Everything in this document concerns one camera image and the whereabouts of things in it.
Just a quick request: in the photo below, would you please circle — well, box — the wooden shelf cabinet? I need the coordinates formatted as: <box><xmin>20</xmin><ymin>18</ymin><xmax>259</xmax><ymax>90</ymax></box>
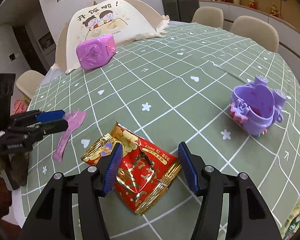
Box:
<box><xmin>199</xmin><ymin>0</ymin><xmax>300</xmax><ymax>81</ymax></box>

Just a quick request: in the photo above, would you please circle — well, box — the pink plastic spoon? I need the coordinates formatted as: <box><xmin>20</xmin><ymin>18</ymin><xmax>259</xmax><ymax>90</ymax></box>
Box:
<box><xmin>53</xmin><ymin>110</ymin><xmax>87</xmax><ymax>163</ymax></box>

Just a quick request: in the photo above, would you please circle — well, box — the red gold snack packet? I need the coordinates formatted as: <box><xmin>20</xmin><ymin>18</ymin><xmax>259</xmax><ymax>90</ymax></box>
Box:
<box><xmin>81</xmin><ymin>123</ymin><xmax>181</xmax><ymax>215</ymax></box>

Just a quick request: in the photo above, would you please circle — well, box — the cream folding food cover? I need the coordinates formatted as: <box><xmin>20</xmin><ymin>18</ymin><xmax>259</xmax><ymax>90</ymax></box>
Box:
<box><xmin>51</xmin><ymin>0</ymin><xmax>170</xmax><ymax>74</ymax></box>

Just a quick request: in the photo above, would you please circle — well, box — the purple toy carriage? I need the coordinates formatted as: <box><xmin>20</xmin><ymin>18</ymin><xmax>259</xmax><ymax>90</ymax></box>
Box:
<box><xmin>229</xmin><ymin>75</ymin><xmax>286</xmax><ymax>137</ymax></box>

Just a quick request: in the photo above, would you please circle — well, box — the beige chair left side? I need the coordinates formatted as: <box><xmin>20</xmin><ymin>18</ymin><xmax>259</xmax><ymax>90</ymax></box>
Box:
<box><xmin>16</xmin><ymin>70</ymin><xmax>45</xmax><ymax>100</ymax></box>

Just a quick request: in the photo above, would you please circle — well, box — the green checked tablecloth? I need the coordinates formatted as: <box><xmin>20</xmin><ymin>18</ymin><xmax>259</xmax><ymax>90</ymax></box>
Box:
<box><xmin>14</xmin><ymin>24</ymin><xmax>300</xmax><ymax>226</ymax></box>

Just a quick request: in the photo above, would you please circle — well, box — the beige chair far left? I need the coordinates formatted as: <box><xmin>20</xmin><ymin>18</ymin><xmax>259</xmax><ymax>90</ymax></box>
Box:
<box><xmin>192</xmin><ymin>7</ymin><xmax>224</xmax><ymax>28</ymax></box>

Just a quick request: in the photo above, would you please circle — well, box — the pink square toy box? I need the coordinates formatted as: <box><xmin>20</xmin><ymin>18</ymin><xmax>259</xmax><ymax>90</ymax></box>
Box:
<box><xmin>76</xmin><ymin>34</ymin><xmax>116</xmax><ymax>70</ymax></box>

